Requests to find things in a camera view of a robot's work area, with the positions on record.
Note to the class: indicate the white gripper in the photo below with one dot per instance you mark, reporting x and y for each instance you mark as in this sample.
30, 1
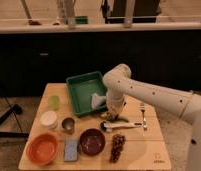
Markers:
115, 108

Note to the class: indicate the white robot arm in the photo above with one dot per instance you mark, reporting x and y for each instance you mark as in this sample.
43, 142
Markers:
185, 105

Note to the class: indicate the small metal cup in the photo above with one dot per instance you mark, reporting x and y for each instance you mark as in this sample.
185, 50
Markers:
68, 124

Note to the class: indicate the green translucent cup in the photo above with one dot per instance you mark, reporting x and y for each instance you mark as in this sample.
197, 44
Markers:
54, 102

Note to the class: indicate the white plastic cup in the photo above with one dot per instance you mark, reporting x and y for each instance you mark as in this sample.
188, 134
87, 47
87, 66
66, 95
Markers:
49, 119

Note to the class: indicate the white crumpled cloth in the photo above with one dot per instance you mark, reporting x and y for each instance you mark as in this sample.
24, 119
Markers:
97, 100

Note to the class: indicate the metal fork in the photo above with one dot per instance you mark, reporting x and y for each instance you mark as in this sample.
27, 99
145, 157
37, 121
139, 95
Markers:
142, 109

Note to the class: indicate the green plastic tray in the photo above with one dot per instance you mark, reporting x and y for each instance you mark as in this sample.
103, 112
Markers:
81, 88

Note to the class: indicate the bunch of red grapes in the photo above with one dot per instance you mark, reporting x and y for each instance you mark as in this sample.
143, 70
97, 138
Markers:
118, 141

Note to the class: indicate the dark red bowl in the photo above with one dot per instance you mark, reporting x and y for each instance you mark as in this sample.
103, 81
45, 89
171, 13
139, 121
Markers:
92, 142

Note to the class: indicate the blue sponge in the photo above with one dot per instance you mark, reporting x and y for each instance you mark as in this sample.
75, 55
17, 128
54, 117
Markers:
71, 150

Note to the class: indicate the wooden folding table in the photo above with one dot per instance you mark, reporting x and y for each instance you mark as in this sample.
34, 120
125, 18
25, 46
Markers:
143, 150

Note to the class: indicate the orange plastic bowl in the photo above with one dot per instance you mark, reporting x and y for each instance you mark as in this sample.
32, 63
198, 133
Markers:
43, 149

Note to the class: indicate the black stand leg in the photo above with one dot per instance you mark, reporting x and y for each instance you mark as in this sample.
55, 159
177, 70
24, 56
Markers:
15, 109

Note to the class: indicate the white handled brush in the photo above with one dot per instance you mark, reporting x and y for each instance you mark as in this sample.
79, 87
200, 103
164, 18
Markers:
108, 127

